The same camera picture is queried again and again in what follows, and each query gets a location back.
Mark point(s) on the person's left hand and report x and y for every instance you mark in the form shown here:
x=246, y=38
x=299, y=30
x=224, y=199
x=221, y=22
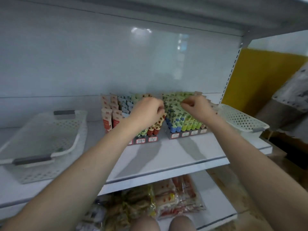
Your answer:
x=147, y=113

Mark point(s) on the person's right hand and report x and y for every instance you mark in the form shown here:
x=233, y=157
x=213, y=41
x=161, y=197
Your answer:
x=198, y=108

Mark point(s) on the row of hand cream tubes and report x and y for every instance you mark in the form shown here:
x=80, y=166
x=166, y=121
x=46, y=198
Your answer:
x=115, y=108

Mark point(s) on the white perforated plastic basket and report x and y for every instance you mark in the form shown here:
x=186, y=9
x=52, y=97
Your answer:
x=240, y=120
x=43, y=146

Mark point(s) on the white metal shelf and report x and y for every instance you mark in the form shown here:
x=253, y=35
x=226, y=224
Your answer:
x=168, y=156

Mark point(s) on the person's right forearm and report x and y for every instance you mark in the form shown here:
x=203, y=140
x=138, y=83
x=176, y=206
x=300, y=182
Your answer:
x=260, y=170

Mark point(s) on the person's left forearm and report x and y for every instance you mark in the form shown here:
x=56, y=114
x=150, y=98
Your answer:
x=67, y=185

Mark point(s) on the person's left leg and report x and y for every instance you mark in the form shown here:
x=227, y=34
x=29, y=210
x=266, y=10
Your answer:
x=146, y=224

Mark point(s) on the person's leg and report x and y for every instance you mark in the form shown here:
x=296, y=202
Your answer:
x=146, y=224
x=182, y=223

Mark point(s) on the person's right leg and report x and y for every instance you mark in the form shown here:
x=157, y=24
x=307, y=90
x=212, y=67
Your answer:
x=182, y=223

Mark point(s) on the clear divider tray with labels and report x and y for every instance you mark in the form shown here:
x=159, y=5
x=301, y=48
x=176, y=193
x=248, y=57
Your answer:
x=140, y=140

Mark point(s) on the pile of snack packets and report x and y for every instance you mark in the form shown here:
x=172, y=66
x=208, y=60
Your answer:
x=144, y=199

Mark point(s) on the small brown cardboard box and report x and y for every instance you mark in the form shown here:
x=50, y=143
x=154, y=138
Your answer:
x=279, y=151

